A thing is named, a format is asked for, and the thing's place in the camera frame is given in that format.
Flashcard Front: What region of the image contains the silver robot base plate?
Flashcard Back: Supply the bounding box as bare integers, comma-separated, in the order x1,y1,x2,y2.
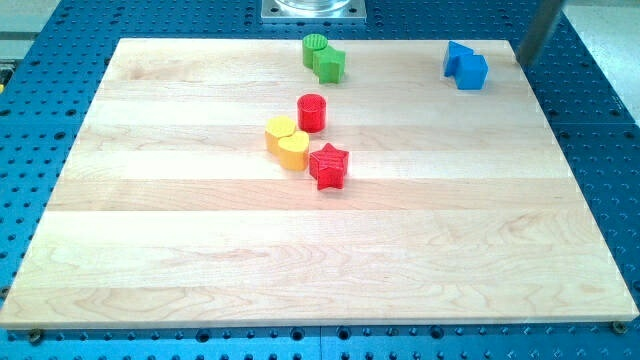
260,0,367,21

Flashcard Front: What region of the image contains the brass bolt left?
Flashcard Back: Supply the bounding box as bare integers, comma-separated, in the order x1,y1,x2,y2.
26,329,44,346

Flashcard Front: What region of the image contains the red cylinder block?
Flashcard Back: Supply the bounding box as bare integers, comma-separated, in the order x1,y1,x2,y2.
297,93,326,133

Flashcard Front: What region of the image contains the green cylinder block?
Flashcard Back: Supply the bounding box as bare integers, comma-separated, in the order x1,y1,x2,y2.
302,33,328,69

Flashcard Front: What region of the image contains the yellow pentagon block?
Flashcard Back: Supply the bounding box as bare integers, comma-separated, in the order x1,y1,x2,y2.
264,116,296,156

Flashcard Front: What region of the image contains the light wooden board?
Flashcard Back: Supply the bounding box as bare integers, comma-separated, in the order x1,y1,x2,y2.
1,38,638,329

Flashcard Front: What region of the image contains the blue triangle block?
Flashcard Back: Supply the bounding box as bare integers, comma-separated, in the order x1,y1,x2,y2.
443,41,474,77

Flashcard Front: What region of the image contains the blue perforated table plate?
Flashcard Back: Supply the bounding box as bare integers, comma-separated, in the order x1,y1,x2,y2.
1,0,639,359

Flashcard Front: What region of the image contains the green star block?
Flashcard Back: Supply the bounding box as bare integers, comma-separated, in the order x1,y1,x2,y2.
312,46,346,84

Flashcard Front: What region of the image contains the red star block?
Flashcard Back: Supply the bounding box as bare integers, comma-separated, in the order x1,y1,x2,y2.
309,143,349,190

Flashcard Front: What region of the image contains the blue cube block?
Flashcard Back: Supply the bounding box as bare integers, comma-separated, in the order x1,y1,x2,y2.
454,54,489,90

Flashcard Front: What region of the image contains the grey metal pusher rod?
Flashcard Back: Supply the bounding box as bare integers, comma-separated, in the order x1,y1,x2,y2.
516,0,566,67

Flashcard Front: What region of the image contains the yellow heart block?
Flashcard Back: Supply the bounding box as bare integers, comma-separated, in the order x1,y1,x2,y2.
277,130,310,171

